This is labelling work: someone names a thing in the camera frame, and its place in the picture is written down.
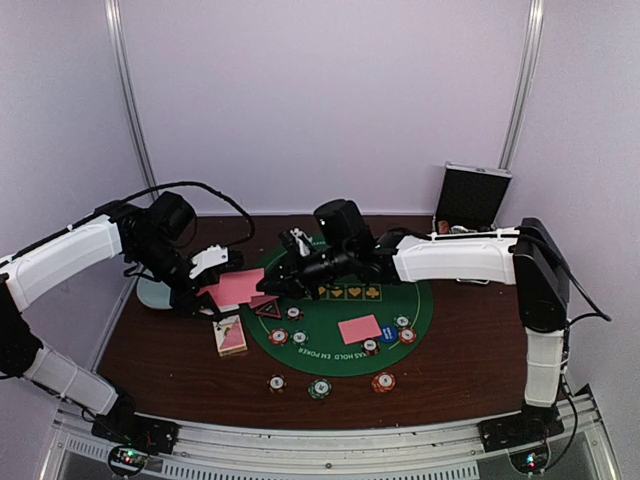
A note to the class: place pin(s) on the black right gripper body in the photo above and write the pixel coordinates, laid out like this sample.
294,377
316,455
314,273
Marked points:
309,274

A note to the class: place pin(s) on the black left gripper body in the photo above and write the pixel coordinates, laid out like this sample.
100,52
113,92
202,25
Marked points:
159,260

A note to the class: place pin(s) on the black red triangular dealer marker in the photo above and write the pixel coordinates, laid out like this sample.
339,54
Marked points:
269,310

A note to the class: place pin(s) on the dealt card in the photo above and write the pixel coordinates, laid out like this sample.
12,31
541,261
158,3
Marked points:
258,301
359,329

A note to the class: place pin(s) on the playing card edge-on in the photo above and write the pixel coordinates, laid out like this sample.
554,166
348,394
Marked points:
235,288

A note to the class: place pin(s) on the blue small blind button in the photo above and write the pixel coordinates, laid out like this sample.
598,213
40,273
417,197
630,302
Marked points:
389,334

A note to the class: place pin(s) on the red black chip stack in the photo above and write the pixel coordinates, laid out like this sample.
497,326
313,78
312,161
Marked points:
277,384

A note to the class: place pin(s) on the green chip stack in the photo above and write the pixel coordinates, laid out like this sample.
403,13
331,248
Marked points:
319,389

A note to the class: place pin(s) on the orange chip stack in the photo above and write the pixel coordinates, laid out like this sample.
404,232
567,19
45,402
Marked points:
383,382

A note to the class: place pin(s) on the red-backed playing card deck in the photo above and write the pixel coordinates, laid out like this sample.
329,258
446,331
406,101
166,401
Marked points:
220,310

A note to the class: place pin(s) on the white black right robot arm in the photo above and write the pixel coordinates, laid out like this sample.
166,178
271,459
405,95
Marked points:
524,257

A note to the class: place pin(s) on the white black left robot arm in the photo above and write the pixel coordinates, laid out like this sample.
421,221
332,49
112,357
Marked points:
144,237

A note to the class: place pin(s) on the light blue flower plate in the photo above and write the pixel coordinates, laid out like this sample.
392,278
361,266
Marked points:
153,295

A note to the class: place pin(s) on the round green poker mat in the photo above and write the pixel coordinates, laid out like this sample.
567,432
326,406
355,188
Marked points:
325,354

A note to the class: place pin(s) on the gold playing card box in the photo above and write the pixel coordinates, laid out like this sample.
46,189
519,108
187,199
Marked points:
229,336

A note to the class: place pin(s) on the chips inside case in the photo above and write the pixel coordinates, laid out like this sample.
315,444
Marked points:
445,228

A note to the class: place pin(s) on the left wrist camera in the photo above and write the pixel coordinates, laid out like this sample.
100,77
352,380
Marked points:
216,257

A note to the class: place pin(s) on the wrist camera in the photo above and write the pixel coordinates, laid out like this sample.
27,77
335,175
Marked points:
216,257
348,231

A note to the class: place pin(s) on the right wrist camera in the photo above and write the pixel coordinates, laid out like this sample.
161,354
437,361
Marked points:
348,231

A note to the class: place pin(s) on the left aluminium frame post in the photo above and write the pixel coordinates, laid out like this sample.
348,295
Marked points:
117,37

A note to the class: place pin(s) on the aluminium frame post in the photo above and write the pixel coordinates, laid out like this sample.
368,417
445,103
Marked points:
529,59
117,37

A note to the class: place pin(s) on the metal front rail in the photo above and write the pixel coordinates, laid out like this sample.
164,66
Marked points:
453,450

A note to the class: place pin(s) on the right aluminium frame post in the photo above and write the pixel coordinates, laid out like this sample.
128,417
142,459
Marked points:
529,59

